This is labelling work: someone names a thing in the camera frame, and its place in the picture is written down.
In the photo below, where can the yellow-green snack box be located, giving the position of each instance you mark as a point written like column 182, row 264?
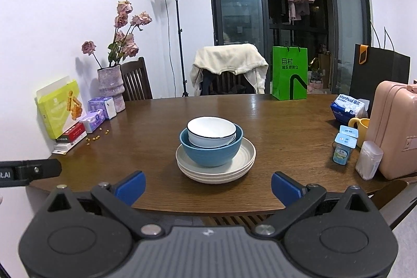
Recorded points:
column 55, row 112

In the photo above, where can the black light stand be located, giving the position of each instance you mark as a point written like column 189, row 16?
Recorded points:
column 178, row 37

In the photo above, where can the blue bowl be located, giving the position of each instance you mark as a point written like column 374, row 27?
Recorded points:
column 208, row 156

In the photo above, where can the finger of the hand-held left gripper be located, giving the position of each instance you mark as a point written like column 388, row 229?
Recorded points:
column 42, row 169

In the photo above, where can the dark framed sliding glass door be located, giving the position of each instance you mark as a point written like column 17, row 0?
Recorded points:
column 237, row 4

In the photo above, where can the purple and white tissue cube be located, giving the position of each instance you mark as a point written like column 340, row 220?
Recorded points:
column 102, row 107

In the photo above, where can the beige fabric garment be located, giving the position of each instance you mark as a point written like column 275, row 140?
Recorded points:
column 196, row 82

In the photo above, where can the black garment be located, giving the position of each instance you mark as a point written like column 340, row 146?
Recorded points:
column 234, row 89

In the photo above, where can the pink suitcase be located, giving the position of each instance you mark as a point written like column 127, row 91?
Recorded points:
column 394, row 128

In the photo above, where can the red and white box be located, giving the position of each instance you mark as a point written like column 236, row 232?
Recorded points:
column 73, row 134

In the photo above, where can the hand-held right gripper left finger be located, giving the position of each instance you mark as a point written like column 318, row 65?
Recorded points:
column 132, row 188

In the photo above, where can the light blue yogurt cup pack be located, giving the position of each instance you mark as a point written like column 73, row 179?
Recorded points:
column 343, row 151

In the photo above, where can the brown cardboard box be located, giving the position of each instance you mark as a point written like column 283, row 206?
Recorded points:
column 324, row 66

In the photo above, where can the bunch of dried pink roses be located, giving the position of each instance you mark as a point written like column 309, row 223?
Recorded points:
column 130, row 48

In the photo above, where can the purple soft tissue pack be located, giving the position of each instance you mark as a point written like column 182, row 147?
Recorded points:
column 93, row 121

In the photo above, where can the yellow mug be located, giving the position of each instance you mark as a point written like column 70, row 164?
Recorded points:
column 362, row 131

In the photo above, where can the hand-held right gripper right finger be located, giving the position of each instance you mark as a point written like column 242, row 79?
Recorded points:
column 285, row 188

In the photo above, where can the white flat box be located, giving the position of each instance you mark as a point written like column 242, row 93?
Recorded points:
column 63, row 149

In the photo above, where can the green paper bag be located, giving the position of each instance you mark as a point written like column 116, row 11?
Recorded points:
column 290, row 82

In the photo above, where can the scattered yellow kernels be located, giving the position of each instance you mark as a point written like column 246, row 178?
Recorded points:
column 96, row 136

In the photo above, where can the purple textured vase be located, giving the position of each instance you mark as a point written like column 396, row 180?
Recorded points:
column 110, row 86

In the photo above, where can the gold foil wrapping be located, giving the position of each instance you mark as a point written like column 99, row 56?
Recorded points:
column 313, row 64

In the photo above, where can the navy trousers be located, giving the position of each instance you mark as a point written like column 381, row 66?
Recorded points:
column 207, row 82

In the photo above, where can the blue tissue pack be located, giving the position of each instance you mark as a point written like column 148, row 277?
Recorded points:
column 345, row 112

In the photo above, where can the cream knit sweater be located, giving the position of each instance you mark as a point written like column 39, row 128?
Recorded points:
column 228, row 56

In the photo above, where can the white zip jacket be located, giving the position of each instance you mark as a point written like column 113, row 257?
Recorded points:
column 255, row 79

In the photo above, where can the clear plastic swab container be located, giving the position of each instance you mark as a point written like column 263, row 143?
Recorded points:
column 368, row 160

